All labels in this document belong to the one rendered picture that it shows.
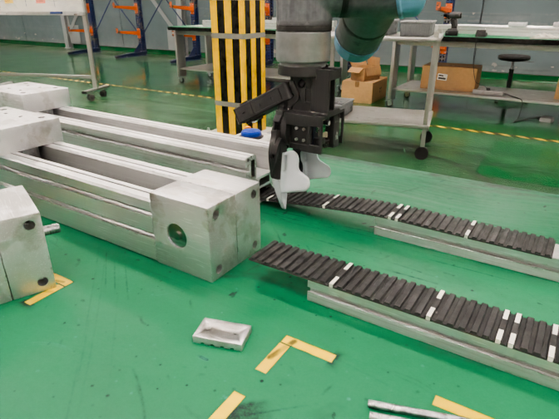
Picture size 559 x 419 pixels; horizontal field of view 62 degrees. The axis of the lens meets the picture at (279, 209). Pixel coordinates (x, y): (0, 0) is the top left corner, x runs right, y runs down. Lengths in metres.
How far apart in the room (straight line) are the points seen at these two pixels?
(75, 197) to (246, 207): 0.25
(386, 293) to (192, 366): 0.20
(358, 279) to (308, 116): 0.25
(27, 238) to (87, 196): 0.13
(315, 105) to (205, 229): 0.24
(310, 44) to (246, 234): 0.26
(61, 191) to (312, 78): 0.38
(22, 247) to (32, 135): 0.32
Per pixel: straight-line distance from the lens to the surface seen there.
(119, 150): 0.91
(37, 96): 1.14
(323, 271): 0.51
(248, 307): 0.51
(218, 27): 4.01
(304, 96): 0.67
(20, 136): 0.84
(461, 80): 5.44
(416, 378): 0.45
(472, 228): 0.65
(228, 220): 0.54
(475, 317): 0.48
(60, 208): 0.74
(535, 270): 0.63
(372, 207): 0.67
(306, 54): 0.64
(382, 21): 0.69
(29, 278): 0.59
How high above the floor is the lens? 1.08
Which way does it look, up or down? 24 degrees down
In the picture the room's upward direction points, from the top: straight up
